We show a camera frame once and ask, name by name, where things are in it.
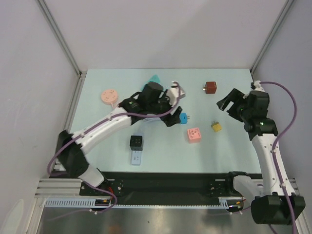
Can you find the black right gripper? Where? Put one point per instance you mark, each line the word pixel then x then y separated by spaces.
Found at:
pixel 236 106

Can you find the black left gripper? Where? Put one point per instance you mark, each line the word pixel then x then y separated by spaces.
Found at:
pixel 174 119

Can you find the pink cube socket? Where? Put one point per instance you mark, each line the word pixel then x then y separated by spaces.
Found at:
pixel 194 135

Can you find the teal triangular power strip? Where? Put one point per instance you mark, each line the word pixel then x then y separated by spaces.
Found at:
pixel 152 80

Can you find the black cube socket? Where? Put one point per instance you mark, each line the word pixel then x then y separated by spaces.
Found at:
pixel 136 143

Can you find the light blue power strip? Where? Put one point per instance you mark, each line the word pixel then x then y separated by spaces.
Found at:
pixel 136 156

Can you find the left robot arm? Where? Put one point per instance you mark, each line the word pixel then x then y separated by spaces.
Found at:
pixel 152 102

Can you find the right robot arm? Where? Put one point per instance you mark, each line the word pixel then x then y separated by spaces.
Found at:
pixel 275 203

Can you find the blue flat plug adapter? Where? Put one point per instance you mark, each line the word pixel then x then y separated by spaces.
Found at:
pixel 184 118

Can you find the yellow small plug adapter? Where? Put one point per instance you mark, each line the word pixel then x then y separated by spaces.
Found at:
pixel 216 126

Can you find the dark red cube socket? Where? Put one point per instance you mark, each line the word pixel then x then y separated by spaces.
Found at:
pixel 210 87

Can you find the pink round power strip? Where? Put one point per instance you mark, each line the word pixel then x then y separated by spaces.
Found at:
pixel 109 96

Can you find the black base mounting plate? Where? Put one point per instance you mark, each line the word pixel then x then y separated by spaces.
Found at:
pixel 168 186

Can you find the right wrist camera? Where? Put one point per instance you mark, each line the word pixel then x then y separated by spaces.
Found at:
pixel 256 86

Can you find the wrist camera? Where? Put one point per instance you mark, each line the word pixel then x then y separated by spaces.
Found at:
pixel 175 92
pixel 256 86

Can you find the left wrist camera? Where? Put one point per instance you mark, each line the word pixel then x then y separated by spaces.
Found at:
pixel 175 92

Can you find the white slotted cable duct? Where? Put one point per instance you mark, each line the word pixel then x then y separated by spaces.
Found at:
pixel 101 203

